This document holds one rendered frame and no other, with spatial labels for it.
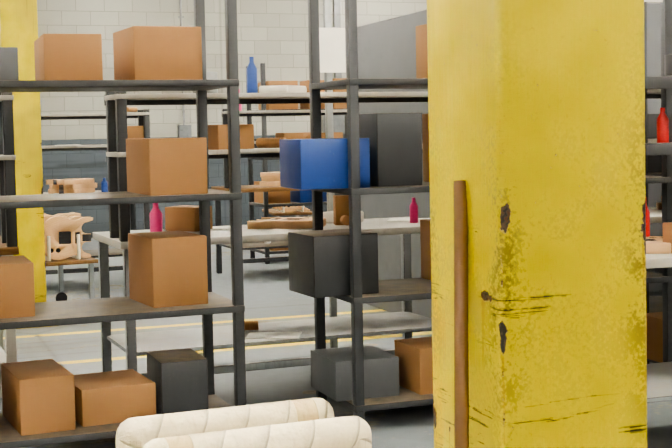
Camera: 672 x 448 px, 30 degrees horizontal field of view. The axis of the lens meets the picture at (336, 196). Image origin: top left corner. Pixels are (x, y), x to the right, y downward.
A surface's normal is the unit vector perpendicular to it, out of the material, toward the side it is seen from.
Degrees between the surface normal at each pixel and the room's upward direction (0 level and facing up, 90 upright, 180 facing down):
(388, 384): 90
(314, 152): 90
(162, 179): 90
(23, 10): 90
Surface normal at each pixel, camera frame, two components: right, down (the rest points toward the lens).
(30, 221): 0.34, 0.04
